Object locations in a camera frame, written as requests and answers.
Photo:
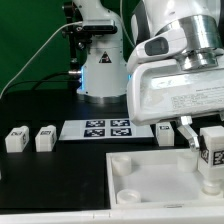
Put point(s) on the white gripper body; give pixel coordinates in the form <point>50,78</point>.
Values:
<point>159,91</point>

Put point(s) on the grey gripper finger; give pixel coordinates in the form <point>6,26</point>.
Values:
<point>184,127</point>

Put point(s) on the white square tabletop part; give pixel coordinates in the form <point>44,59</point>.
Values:
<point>156,179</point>

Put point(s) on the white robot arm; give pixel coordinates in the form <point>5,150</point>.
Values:
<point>104,74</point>

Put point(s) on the white sheet with markers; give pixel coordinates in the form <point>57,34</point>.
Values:
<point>121,128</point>

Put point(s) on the black clamp stand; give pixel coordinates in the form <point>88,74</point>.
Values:
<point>71,40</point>

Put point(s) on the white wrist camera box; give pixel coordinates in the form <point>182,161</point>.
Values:
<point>158,48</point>

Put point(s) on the white front rail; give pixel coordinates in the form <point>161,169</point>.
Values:
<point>203,215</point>

